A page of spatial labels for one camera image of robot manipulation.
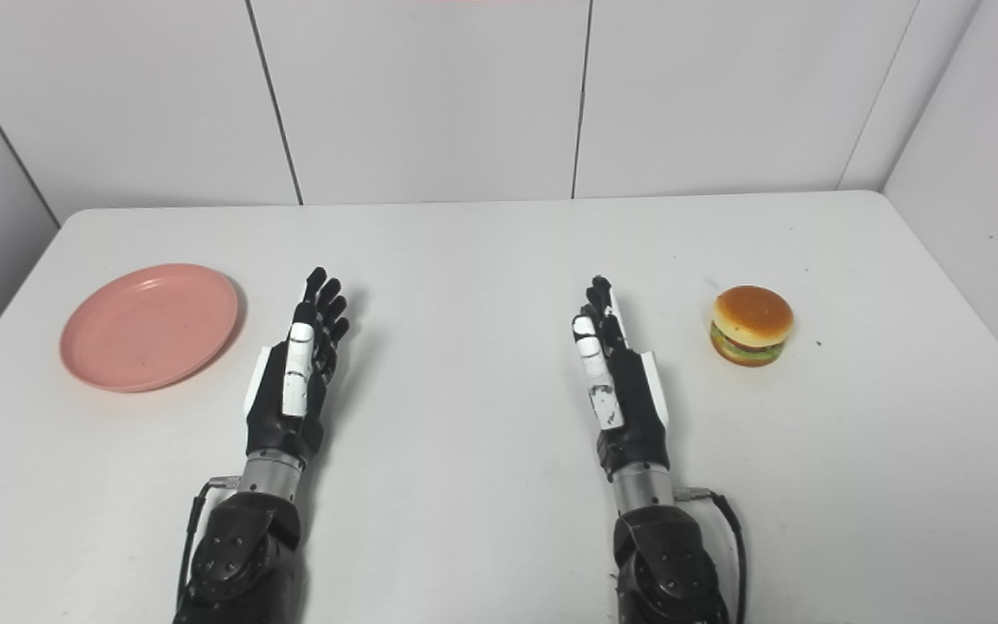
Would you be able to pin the pink round plate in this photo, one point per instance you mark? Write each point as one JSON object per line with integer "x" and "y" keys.
{"x": 149, "y": 327}

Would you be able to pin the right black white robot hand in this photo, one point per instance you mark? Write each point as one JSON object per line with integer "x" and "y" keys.
{"x": 625, "y": 390}

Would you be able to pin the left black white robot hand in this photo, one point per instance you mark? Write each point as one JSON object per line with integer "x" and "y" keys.
{"x": 291, "y": 390}

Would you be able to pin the toy hamburger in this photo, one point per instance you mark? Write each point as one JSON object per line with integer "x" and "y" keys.
{"x": 751, "y": 325}

